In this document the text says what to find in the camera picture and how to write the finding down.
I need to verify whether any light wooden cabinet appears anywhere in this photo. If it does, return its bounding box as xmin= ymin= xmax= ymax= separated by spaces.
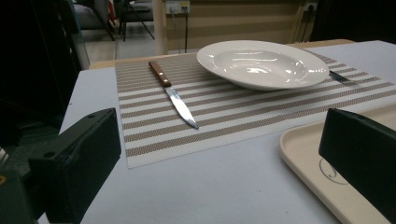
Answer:
xmin=152 ymin=0 xmax=312 ymax=56

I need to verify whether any wooden handled fork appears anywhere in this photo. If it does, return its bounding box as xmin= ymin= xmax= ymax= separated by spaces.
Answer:
xmin=329 ymin=70 xmax=359 ymax=86

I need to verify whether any black hanging power cable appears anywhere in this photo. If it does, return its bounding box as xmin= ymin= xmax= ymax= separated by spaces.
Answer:
xmin=183 ymin=7 xmax=190 ymax=54

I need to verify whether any striped woven placemat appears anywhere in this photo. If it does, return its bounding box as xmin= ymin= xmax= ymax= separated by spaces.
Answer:
xmin=115 ymin=50 xmax=396 ymax=170

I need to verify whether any black framed chair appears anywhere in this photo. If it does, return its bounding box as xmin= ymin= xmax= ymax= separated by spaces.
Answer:
xmin=118 ymin=0 xmax=155 ymax=42

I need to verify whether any white sheet table cover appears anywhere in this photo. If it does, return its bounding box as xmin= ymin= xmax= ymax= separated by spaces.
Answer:
xmin=36 ymin=40 xmax=396 ymax=224

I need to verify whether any black socket cable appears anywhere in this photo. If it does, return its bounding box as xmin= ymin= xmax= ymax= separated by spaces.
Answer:
xmin=300 ymin=8 xmax=314 ymax=43

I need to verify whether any white deep plate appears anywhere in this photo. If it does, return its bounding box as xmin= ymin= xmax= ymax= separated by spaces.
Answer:
xmin=196 ymin=39 xmax=331 ymax=91

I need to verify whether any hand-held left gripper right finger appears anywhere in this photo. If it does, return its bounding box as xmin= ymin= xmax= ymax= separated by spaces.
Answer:
xmin=318 ymin=107 xmax=396 ymax=224

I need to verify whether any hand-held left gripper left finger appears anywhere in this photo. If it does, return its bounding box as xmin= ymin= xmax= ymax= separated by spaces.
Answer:
xmin=27 ymin=107 xmax=122 ymax=224

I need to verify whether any beige tray with rabbit print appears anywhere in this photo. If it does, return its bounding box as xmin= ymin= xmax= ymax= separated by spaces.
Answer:
xmin=278 ymin=102 xmax=396 ymax=224

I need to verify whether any wooden handled table knife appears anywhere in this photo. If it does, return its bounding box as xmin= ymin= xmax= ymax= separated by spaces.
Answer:
xmin=148 ymin=60 xmax=200 ymax=130

